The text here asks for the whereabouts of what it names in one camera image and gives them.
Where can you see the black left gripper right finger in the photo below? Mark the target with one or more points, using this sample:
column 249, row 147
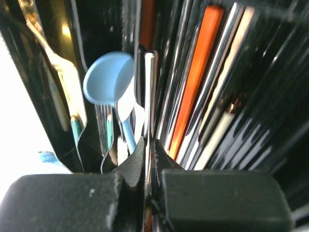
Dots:
column 216, row 201

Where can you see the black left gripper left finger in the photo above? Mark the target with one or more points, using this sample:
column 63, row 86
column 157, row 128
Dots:
column 110, row 202

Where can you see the light blue headphones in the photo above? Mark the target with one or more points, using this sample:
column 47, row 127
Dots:
column 49, row 157

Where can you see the white plastic spoon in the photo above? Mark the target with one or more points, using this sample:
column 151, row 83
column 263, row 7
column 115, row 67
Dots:
column 124, row 104

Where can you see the blue plastic spoon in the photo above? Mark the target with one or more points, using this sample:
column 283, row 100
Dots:
column 100, row 79

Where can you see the thin metal chopstick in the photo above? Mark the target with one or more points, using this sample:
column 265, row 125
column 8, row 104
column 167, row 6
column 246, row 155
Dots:
column 150, row 82

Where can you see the orange chopstick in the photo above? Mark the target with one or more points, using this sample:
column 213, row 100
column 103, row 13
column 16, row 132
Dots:
column 209, row 27

